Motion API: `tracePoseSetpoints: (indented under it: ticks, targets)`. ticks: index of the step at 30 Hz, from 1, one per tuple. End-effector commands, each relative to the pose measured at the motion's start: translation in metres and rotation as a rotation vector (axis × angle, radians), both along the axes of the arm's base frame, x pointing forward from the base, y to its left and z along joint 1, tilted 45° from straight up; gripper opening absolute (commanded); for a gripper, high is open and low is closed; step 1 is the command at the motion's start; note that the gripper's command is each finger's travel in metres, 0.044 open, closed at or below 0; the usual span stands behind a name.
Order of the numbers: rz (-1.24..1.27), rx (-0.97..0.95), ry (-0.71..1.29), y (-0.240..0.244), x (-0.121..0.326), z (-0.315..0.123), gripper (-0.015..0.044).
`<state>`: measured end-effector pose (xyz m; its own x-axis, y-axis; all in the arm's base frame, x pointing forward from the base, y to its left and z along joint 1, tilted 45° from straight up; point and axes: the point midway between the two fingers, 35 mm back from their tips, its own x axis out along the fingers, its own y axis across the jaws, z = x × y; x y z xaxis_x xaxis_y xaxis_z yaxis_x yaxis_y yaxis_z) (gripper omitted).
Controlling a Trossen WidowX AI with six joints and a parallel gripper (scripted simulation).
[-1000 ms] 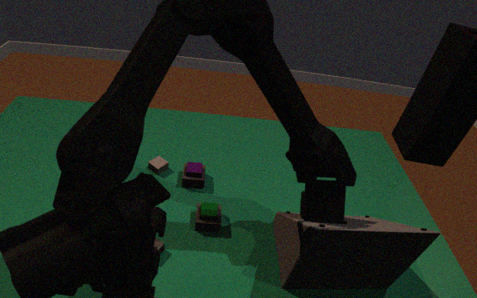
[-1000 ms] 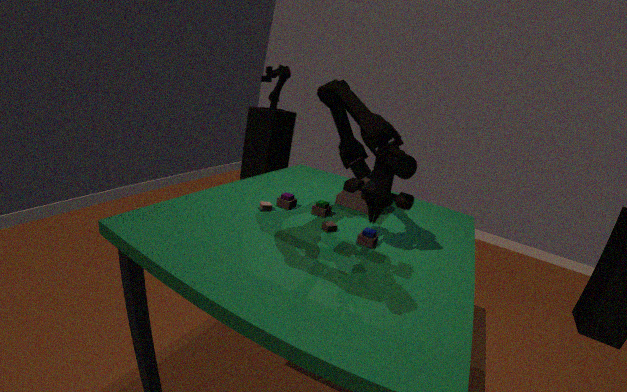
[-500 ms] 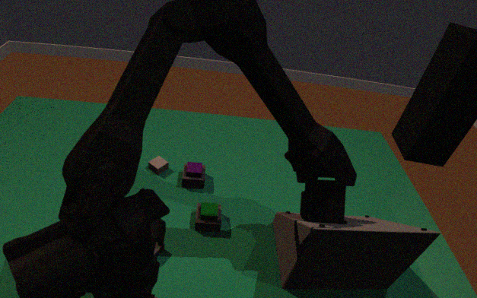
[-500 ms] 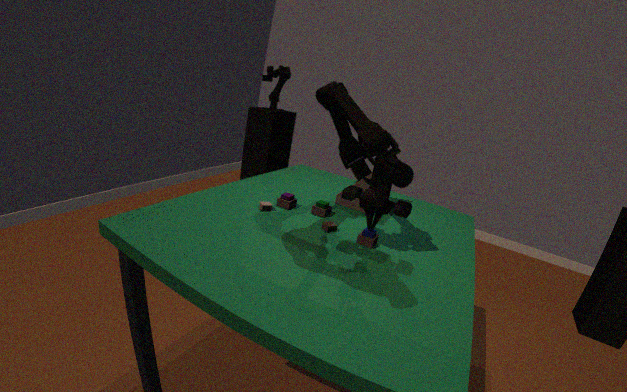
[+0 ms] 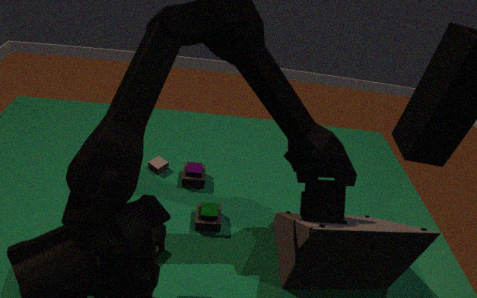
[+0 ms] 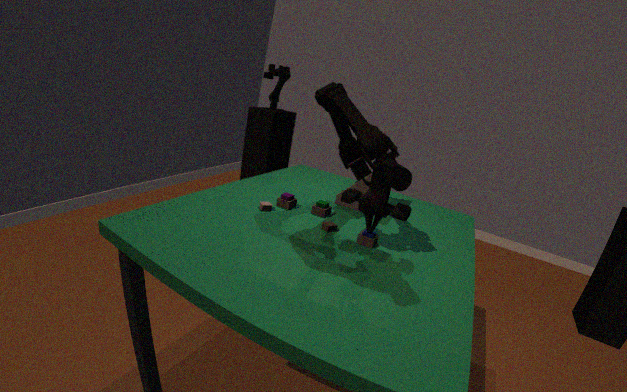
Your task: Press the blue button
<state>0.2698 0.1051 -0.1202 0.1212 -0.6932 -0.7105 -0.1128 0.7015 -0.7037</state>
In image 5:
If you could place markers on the tan cube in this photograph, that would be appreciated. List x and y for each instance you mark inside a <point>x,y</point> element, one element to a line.
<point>158,165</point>

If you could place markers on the green button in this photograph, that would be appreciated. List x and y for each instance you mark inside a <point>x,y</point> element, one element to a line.
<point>208,217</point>

